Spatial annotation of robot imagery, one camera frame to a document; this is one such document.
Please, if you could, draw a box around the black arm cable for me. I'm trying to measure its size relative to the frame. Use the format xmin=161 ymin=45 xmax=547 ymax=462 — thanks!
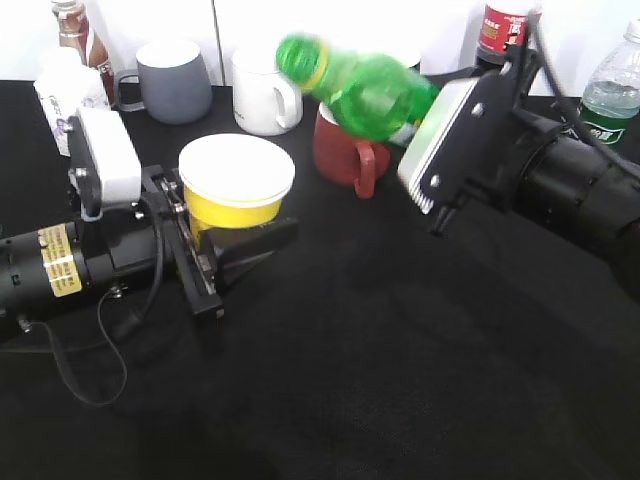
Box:
xmin=17 ymin=204 xmax=166 ymax=407
xmin=529 ymin=14 xmax=640 ymax=171

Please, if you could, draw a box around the black mug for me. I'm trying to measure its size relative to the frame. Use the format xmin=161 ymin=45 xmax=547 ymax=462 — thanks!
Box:
xmin=399 ymin=50 xmax=421 ymax=75

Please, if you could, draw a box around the red mug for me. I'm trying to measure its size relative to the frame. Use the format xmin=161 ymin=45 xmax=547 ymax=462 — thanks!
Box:
xmin=312 ymin=103 xmax=391 ymax=199

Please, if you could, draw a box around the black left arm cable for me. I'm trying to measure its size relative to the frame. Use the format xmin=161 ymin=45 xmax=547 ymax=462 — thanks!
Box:
xmin=17 ymin=204 xmax=166 ymax=407

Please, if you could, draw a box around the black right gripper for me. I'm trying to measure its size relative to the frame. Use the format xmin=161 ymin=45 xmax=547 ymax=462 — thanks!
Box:
xmin=428 ymin=46 xmax=540 ymax=236

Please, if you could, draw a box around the green soda bottle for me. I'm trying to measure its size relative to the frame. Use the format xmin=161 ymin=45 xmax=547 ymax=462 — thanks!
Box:
xmin=276 ymin=33 xmax=440 ymax=146

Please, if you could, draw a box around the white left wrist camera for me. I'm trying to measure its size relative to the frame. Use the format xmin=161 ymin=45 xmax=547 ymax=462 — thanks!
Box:
xmin=67 ymin=107 xmax=142 ymax=222

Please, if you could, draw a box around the red label cola bottle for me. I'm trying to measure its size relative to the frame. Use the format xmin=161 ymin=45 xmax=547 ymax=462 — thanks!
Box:
xmin=475 ymin=0 xmax=542 ymax=69

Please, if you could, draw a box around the grey mug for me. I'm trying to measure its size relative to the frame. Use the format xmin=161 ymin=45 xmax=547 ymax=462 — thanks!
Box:
xmin=114 ymin=37 xmax=213 ymax=125

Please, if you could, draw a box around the white blueberry milk carton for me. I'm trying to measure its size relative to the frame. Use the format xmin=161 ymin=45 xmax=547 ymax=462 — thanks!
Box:
xmin=33 ymin=47 xmax=110 ymax=157

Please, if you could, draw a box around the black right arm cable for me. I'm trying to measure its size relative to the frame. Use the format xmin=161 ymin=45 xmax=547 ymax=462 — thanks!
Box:
xmin=529 ymin=14 xmax=640 ymax=171

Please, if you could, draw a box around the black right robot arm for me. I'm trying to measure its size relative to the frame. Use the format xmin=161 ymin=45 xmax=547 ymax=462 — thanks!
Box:
xmin=419 ymin=46 xmax=639 ymax=296

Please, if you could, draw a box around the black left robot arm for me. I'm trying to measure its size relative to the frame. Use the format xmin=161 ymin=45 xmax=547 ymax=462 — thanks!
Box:
xmin=1 ymin=165 xmax=299 ymax=341

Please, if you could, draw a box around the yellow paper cup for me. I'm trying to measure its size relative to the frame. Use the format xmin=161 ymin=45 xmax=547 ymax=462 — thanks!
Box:
xmin=178 ymin=133 xmax=295 ymax=246

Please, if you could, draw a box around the brown sauce bottle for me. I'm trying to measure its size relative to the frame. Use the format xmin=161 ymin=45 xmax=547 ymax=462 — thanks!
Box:
xmin=51 ymin=0 xmax=115 ymax=106

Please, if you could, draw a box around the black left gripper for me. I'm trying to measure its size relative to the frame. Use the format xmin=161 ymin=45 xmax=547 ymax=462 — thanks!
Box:
xmin=142 ymin=165 xmax=299 ymax=358

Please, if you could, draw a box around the white mug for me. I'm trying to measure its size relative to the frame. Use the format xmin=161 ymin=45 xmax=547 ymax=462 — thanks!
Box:
xmin=231 ymin=44 xmax=303 ymax=136

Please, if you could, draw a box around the clear cestbon water bottle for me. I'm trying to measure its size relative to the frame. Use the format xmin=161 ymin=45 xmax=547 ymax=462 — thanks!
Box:
xmin=578 ymin=17 xmax=639 ymax=147

